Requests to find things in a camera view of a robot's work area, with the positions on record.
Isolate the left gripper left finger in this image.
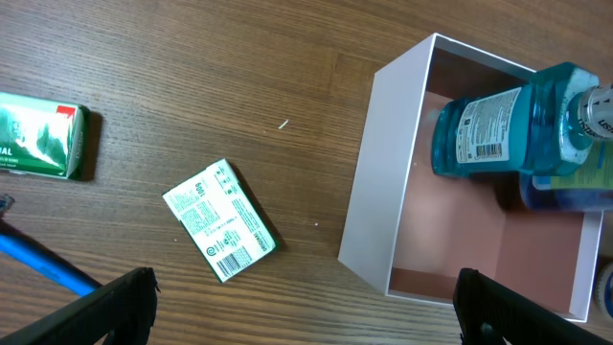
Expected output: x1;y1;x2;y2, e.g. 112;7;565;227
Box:
1;267;158;345

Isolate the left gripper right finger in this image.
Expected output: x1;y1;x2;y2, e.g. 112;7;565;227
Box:
453;268;612;345

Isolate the pink open cardboard box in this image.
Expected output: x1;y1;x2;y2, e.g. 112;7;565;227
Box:
338;33;602;322

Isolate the white green soap box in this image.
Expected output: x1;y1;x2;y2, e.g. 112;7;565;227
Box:
162;158;278;283

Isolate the blue mouthwash bottle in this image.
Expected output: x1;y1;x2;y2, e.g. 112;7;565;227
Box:
431;62;612;177

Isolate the white cotton bud tub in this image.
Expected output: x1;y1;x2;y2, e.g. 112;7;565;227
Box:
593;263;613;320

